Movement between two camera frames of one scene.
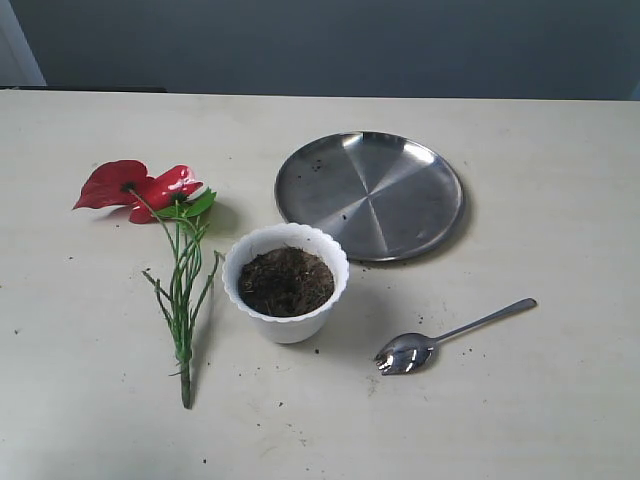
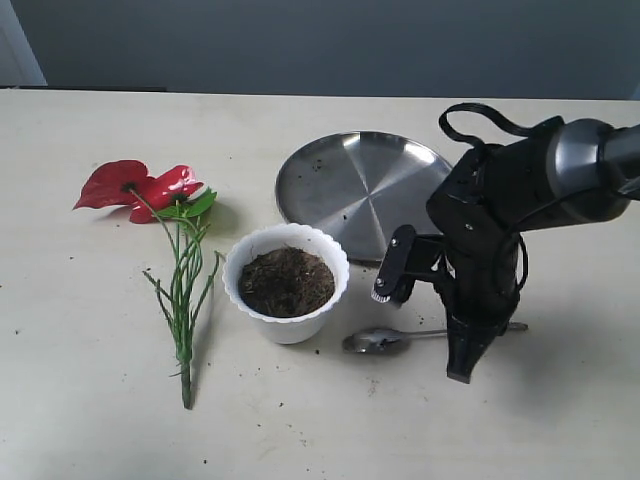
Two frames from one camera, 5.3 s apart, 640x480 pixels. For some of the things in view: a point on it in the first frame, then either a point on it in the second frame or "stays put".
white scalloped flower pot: x=293 y=329 stays put
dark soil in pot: x=282 y=281 stays put
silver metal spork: x=408 y=352 → x=386 y=341
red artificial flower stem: x=173 y=196 stays put
